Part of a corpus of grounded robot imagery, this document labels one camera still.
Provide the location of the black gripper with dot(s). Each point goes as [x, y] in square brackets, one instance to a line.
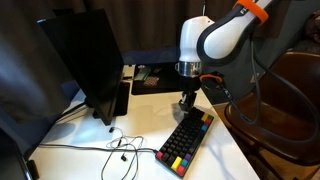
[188, 85]

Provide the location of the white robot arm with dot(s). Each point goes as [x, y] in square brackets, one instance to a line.
[204, 42]

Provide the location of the black keyboard with coloured keys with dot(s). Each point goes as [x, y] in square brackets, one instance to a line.
[178, 151]

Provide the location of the orange patterned card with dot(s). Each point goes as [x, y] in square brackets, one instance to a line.
[151, 81]

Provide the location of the black desk mat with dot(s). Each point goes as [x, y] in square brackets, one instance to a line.
[169, 79]

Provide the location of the green paper pack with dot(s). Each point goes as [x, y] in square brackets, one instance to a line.
[142, 74]

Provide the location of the dark brown wooden chair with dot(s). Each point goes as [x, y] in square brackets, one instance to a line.
[277, 124]

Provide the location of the black monitor on rectangular stand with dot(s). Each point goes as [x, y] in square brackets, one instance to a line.
[87, 46]

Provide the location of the white wired earphones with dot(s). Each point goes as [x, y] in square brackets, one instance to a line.
[123, 144]

